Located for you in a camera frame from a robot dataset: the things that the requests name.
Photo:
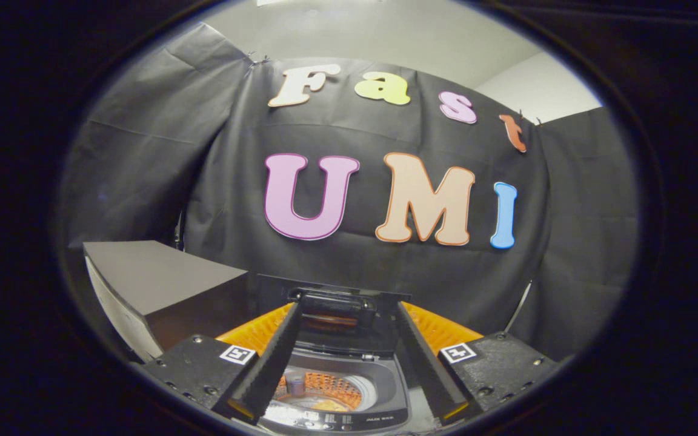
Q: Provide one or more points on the black backdrop cloth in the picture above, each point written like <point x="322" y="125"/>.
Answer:
<point x="361" y="266"/>

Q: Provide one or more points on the metal light stand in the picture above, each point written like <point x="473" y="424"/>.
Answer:
<point x="178" y="233"/>
<point x="518" y="306"/>

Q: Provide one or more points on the dark cabinet with cream door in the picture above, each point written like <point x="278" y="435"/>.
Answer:
<point x="155" y="272"/>

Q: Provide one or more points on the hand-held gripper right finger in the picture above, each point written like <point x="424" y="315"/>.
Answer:
<point x="425" y="363"/>

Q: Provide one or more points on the grey washing machine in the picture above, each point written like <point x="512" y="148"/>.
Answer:
<point x="337" y="418"/>

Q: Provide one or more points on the orange polo shirt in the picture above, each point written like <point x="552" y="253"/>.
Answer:
<point x="331" y="404"/>

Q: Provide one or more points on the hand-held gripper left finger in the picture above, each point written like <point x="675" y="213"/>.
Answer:
<point x="276" y="357"/>

